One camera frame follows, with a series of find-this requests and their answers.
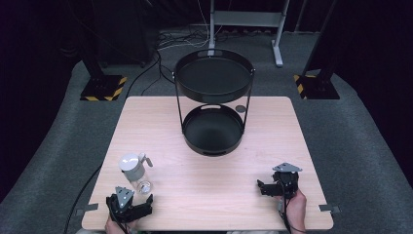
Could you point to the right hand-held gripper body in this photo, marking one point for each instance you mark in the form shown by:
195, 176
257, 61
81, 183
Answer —
286, 182

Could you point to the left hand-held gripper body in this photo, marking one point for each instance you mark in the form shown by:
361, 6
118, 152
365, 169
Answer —
122, 201

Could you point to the clear bottle with grey lid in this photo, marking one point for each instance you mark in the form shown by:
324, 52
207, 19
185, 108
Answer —
134, 172

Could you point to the black two-tier round rack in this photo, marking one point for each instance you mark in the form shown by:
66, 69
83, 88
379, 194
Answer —
212, 79

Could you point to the person's left hand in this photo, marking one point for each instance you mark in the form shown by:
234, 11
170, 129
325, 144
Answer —
113, 227

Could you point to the person's right hand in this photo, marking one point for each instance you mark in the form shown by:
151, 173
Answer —
297, 211

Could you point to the round grey table grommet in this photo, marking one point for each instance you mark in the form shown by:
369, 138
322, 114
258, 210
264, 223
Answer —
240, 108

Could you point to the black stand with striped base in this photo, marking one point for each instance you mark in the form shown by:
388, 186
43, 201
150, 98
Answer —
316, 86
104, 86

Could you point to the dark cabinet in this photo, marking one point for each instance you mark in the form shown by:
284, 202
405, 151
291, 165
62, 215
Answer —
130, 29

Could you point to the grey metal stand frame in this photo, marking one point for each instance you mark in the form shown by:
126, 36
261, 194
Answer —
246, 18

